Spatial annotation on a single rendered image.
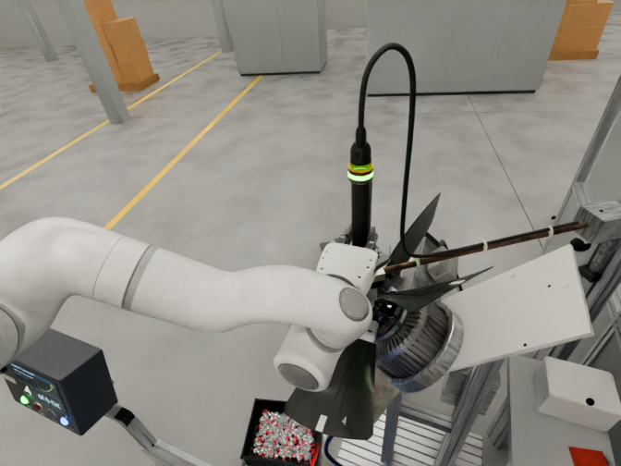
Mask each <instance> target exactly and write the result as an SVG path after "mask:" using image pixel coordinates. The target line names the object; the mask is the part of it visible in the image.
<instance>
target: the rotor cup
mask: <svg viewBox="0 0 621 466"><path fill-rule="evenodd" d="M385 293H396V291H389V292H386V290H385V288H384V287H380V288H377V296H383V295H385ZM402 308H403V307H401V306H399V305H397V304H395V303H393V305H389V306H387V305H386V301H380V302H375V303H374V306H373V308H372V320H373V321H376V322H378V324H379V329H378V332H377V335H376V336H377V337H378V336H380V335H381V334H383V333H384V332H386V331H387V330H388V329H389V328H390V327H391V326H392V325H393V324H394V323H395V321H396V319H397V318H398V316H399V315H400V313H401V311H402Z"/></svg>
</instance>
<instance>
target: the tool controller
mask: <svg viewBox="0 0 621 466"><path fill-rule="evenodd" d="M0 374H2V375H3V377H4V379H5V381H6V384H7V386H8V388H9V390H10V392H11V394H12V396H13V398H14V400H15V401H16V402H18V403H20V404H22V405H24V406H25V407H27V408H29V409H31V410H33V411H36V410H35V409H34V408H33V405H34V402H35V401H37V402H39V403H40V404H41V405H42V407H43V409H42V410H41V411H36V412H37V413H39V414H41V415H42V416H44V417H46V418H47V419H49V420H51V421H53V422H55V423H58V424H59V425H61V426H63V427H65V428H66V429H68V430H69V431H71V432H73V433H75V434H77V435H80V436H82V435H84V434H85V433H86V432H87V431H88V430H90V429H91V428H92V427H93V426H94V425H95V424H96V423H97V422H98V421H99V420H100V419H101V418H102V417H104V416H105V414H106V413H107V412H109V411H110V410H111V409H112V407H113V406H114V405H115V404H117V402H118V400H117V396H116V392H115V389H114V383H115V381H114V380H113V379H112V378H111V375H110V373H109V370H108V367H107V363H106V360H105V357H104V352H103V350H102V349H100V348H97V347H95V346H93V345H91V344H89V343H86V342H84V341H81V340H79V339H76V338H74V337H71V336H68V335H66V334H63V333H61V332H59V331H56V330H54V329H52V328H50V327H49V328H48V329H47V330H46V331H45V333H44V334H43V335H42V336H41V337H40V338H39V339H38V340H37V341H36V342H35V343H34V344H33V345H32V346H31V347H30V348H28V349H27V350H26V351H25V352H24V353H23V354H21V355H20V356H19V357H18V358H16V359H15V360H14V361H12V362H11V363H10V364H8V365H7V366H5V367H4V368H2V369H1V370H0ZM18 380H20V381H22V382H24V383H26V384H28V385H30V386H31V388H32V390H33V393H34V395H35V397H36V399H37V400H36V399H33V398H32V397H30V396H28V395H26V394H24V392H23V390H22V388H21V386H20V384H19V381H18ZM22 395H25V396H26V397H27V398H28V399H29V401H30V403H29V404H27V403H22V402H21V396H22ZM48 409H51V410H53V411H54V412H55V415H56V417H54V418H51V417H48V415H47V410H48ZM62 416H65V417H67V418H68V420H69V421H70V424H69V425H63V424H61V417H62Z"/></svg>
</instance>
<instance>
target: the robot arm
mask: <svg viewBox="0 0 621 466"><path fill-rule="evenodd" d="M377 239H378V233H375V227H371V231H370V233H369V236H368V237H367V244H366V246H365V247H364V248H361V247H356V246H351V245H350V242H351V240H352V225H351V223H350V225H349V227H348V228H346V230H345V232H344V234H342V235H340V236H339V238H337V239H332V240H330V241H326V242H322V243H320V251H321V254H322V256H321V258H320V261H319V262H318V265H317V268H316V272H315V271H312V270H310V269H306V268H303V267H299V266H294V265H285V264H270V265H263V266H257V267H252V268H249V269H245V270H241V271H236V272H227V271H223V270H220V269H217V268H214V267H211V266H209V265H207V264H203V263H200V262H197V261H194V260H192V259H190V258H187V257H184V256H182V255H179V254H176V253H174V252H171V251H167V250H165V249H162V248H159V247H156V246H154V245H152V244H149V243H146V242H143V241H140V240H138V239H133V238H131V237H128V236H125V235H123V234H120V233H117V232H115V231H112V230H109V229H107V228H104V227H99V226H96V225H94V224H91V223H88V222H85V221H81V220H78V219H74V218H69V217H59V216H56V217H45V218H41V219H37V220H35V221H32V222H29V223H28V224H26V225H24V226H22V227H20V228H18V229H16V230H15V231H14V232H12V233H11V234H9V235H8V236H6V237H5V238H4V239H2V240H1V241H0V370H1V369H2V368H4V367H5V366H7V365H8V364H10V363H11V362H12V361H14V360H15V359H16V358H18V357H19V356H20V355H21V354H23V353H24V352H25V351H26V350H27V349H28V348H30V347H31V346H32V345H33V344H34V343H35V342H36V341H37V340H38V339H39V338H40V337H41V336H42V335H43V334H44V333H45V331H46V330H47V329H48V328H49V327H50V325H51V324H52V323H53V321H54V320H55V318H56V316H57V314H58V312H59V310H60V309H61V307H62V305H63V304H64V303H65V301H66V300H67V299H68V298H69V297H70V296H73V295H77V296H81V297H84V298H88V299H91V300H97V301H99V302H102V303H106V304H109V305H112V306H116V307H118V308H121V309H124V310H128V311H131V312H134V313H139V314H143V315H146V316H149V317H152V318H155V319H159V320H162V321H166V322H168V323H172V324H175V325H181V326H184V327H187V328H190V329H194V330H197V331H201V332H204V333H210V334H223V333H225V332H228V331H230V330H232V329H234V328H237V327H240V326H243V325H251V324H257V323H285V324H291V326H290V327H289V329H288V331H287V333H286V336H285V338H284V340H283V342H282V344H281V345H280V347H279V349H278V351H277V352H276V354H275V356H274V368H275V370H276V371H277V372H278V373H279V374H280V375H281V377H283V378H284V379H285V380H286V381H287V382H288V383H290V384H291V385H293V386H296V387H298V388H301V389H304V390H307V391H312V392H319V391H323V390H325V389H326V388H327V387H328V386H329V383H330V381H331V378H332V375H333V373H334V370H335V366H336V364H337V361H338V359H339V357H340V355H341V353H342V352H343V350H344V349H345V348H346V347H347V346H348V345H350V344H351V343H352V342H354V341H355V340H357V339H358V338H359V337H361V336H362V335H363V334H364V333H365V332H366V331H367V329H368V328H369V326H370V325H371V320H372V307H371V303H370V302H369V300H368V299H367V297H366V294H367V293H368V291H369V289H370V287H371V284H372V282H373V280H374V278H375V276H376V273H377V270H379V269H380V268H382V267H383V266H385V265H386V264H388V263H389V256H388V255H387V254H385V253H384V252H381V250H380V248H379V247H378V246H377V245H376V241H377Z"/></svg>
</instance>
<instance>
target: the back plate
mask: <svg viewBox="0 0 621 466"><path fill-rule="evenodd" d="M441 302H442V303H444V304H446V305H447V306H448V307H449V308H451V309H452V310H453V311H454V312H455V313H457V314H458V316H459V317H460V319H461V321H462V323H463V327H464V337H463V342H462V345H461V348H460V351H459V353H458V355H457V358H456V359H455V361H454V363H453V364H452V366H451V367H450V368H449V370H448V371H447V373H448V372H452V371H455V370H459V369H463V368H467V367H470V366H474V365H478V364H482V363H486V362H492V361H496V360H501V359H504V358H508V357H512V356H516V355H519V354H523V353H527V352H531V351H535V350H541V349H545V348H549V347H552V346H556V345H560V344H564V343H567V342H571V341H575V340H579V339H583V338H586V337H593V336H594V332H593V328H592V324H591V318H590V314H589V309H588V305H587V302H586V298H585V294H584V290H583V287H582V283H581V279H580V274H579V270H578V264H577V260H576V256H575V253H574V249H573V246H572V245H571V244H568V245H566V246H564V247H562V248H560V249H557V250H555V251H552V252H549V253H547V254H545V255H543V256H541V257H539V258H536V259H534V260H532V261H530V262H527V263H525V264H522V265H520V266H518V267H516V268H513V269H511V270H509V271H506V272H504V273H502V274H501V275H498V276H495V277H492V278H490V279H488V280H486V281H483V282H481V283H480V284H477V285H475V286H473V287H470V288H467V289H465V290H462V291H460V292H458V293H456V294H454V295H452V296H450V297H447V298H445V299H443V300H441Z"/></svg>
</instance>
